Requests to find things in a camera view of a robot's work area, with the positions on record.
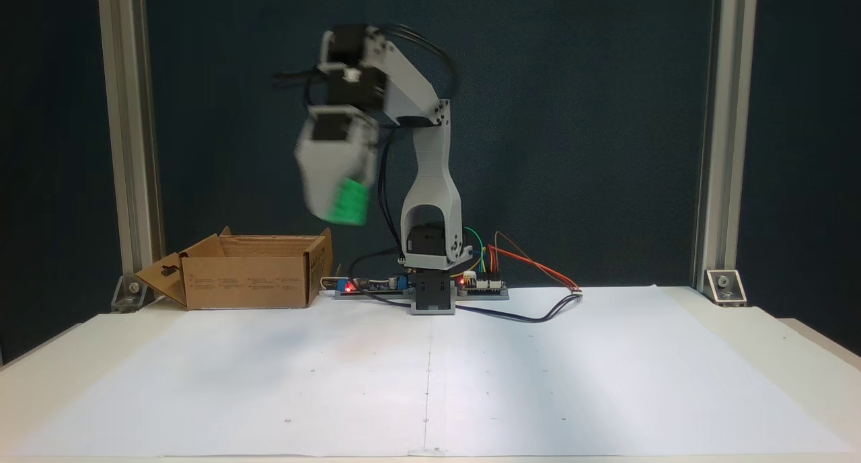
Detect green dice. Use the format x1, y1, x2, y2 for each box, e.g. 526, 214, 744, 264
328, 176, 372, 227

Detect blue circuit board red LED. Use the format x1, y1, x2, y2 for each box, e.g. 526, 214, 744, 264
335, 273, 412, 299

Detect brown cardboard box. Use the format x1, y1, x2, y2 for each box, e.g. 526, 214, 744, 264
135, 226, 334, 310

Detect circuit board with jumper pins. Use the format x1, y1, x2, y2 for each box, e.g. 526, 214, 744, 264
457, 275, 510, 300

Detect yellow green blue jumper wires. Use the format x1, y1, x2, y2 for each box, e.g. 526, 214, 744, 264
451, 227, 495, 282

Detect red and orange wires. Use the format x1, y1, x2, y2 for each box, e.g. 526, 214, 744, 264
486, 231, 581, 293

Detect aluminium frame post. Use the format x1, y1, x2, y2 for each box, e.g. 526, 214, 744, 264
96, 0, 166, 279
691, 0, 759, 290

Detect metal corner bracket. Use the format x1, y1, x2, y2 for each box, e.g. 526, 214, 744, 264
110, 275, 150, 313
704, 269, 748, 308

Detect black cable with white connector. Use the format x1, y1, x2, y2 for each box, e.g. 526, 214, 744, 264
350, 288, 585, 324

